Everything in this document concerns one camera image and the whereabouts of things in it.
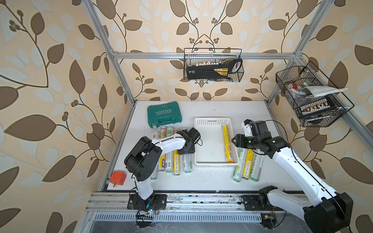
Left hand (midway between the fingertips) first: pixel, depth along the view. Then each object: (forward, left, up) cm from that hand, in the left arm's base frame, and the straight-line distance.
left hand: (190, 150), depth 91 cm
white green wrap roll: (-9, +1, +2) cm, 9 cm away
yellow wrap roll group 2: (-9, -35, +2) cm, 36 cm away
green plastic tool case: (+27, +23, +3) cm, 35 cm away
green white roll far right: (-9, -40, +2) cm, 41 cm away
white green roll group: (-15, -27, +2) cm, 31 cm away
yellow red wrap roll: (-10, +16, +1) cm, 19 cm away
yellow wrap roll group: (-9, +8, +1) cm, 12 cm away
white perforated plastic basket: (+6, -17, -2) cm, 19 cm away
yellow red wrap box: (-3, -24, +2) cm, 24 cm away
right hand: (0, -26, +14) cm, 29 cm away
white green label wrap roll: (-7, +12, +1) cm, 14 cm away
